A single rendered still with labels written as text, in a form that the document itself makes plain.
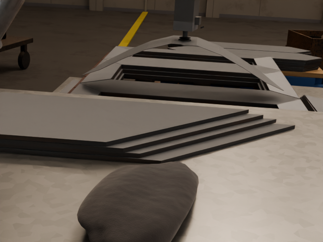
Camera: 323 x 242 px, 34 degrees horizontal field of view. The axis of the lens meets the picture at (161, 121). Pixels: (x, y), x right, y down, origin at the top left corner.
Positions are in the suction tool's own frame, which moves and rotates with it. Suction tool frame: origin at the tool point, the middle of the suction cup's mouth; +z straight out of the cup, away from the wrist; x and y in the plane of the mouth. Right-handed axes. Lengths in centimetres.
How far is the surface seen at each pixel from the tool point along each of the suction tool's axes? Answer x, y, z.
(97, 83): 28.1, -4.5, 15.9
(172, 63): 14.0, 42.4, 15.7
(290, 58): -32, 92, 17
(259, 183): -35, -109, -3
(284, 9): 15, 1078, 75
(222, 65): -6, 50, 16
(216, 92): -11.5, 3.3, 15.7
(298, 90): -38, 70, 27
